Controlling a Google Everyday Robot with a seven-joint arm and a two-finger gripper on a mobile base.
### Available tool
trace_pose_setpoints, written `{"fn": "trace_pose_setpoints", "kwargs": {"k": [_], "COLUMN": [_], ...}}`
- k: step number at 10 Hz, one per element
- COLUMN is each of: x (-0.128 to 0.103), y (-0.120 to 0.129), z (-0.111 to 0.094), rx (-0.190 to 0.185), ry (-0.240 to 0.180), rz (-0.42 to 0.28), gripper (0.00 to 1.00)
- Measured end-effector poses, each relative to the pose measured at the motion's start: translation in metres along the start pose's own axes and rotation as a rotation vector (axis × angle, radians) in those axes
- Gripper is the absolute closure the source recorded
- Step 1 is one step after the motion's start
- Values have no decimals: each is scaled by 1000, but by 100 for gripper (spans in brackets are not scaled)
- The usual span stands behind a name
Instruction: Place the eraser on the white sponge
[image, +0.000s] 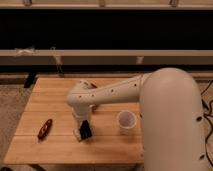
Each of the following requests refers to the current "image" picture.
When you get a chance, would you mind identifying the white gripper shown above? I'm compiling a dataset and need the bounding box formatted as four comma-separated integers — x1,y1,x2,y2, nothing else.
72,112,90,130

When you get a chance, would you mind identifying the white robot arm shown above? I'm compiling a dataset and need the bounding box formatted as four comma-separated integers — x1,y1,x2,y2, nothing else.
67,68,208,171

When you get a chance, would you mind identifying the white sponge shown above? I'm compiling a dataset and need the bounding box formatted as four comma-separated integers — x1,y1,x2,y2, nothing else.
73,129,92,142

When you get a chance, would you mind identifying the orange bowl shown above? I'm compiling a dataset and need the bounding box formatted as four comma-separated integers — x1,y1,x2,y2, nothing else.
80,79,97,113

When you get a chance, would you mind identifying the translucent plastic cup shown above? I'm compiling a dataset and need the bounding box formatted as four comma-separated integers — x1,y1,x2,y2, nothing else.
117,110,137,135

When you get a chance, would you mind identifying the red pocket knife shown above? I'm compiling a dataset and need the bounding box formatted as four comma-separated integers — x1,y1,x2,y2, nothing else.
37,119,53,141

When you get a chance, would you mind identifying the black table leg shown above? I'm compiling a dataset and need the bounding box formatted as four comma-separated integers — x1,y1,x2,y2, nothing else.
24,72,37,88

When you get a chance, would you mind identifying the black cable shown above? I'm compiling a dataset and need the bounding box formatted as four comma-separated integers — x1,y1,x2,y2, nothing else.
199,79,213,168

